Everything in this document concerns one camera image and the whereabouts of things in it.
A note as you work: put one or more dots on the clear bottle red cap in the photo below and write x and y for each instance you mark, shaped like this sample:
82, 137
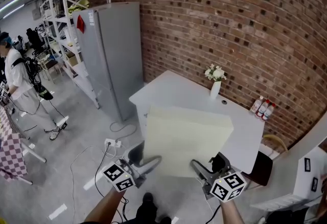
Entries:
268, 113
263, 109

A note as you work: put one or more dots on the checkered cloth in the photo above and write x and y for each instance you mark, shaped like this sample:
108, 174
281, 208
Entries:
10, 151

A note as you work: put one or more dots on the white vase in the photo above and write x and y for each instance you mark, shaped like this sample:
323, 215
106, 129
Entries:
215, 90

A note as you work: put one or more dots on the black bag yellow stripe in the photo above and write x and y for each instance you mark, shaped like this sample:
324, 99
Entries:
46, 93

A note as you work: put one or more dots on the person's black clothing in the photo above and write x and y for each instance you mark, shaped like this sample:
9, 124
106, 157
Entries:
146, 210

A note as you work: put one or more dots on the white power strip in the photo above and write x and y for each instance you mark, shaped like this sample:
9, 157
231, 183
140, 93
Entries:
113, 143

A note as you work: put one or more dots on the person's left forearm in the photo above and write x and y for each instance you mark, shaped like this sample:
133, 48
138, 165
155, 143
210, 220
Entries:
104, 207

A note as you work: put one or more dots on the person's right forearm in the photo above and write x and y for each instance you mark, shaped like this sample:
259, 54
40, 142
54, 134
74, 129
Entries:
232, 214

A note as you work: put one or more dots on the white flower bouquet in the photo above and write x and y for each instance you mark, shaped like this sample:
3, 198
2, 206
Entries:
217, 72

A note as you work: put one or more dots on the white cabinet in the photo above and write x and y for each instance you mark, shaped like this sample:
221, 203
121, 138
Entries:
306, 138

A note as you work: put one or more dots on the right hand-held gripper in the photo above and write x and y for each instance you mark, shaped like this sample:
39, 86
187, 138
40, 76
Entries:
228, 187

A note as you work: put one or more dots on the pale yellow cloth sheet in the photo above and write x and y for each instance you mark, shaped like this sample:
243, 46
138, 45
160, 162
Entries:
186, 138

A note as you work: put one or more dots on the grey refrigerator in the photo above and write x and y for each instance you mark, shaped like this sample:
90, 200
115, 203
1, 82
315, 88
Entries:
115, 59

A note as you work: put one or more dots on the yellow-green cloth bundle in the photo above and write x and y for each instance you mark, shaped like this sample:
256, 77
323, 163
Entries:
79, 5

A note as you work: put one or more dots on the cardboard box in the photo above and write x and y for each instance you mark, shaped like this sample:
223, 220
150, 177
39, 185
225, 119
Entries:
71, 58

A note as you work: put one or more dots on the black office chair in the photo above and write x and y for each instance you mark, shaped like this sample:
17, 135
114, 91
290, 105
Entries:
34, 37

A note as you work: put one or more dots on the white table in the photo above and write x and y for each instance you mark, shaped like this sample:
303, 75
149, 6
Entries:
173, 90

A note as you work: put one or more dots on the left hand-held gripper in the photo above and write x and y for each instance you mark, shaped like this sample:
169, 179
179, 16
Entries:
118, 177

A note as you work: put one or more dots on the white metal shelf rack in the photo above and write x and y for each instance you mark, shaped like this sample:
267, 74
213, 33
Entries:
63, 0

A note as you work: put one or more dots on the red fridge magnet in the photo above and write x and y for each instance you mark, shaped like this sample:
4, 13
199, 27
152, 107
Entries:
80, 23

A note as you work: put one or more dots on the wooden chair backrest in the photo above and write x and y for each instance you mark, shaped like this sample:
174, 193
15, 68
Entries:
277, 139

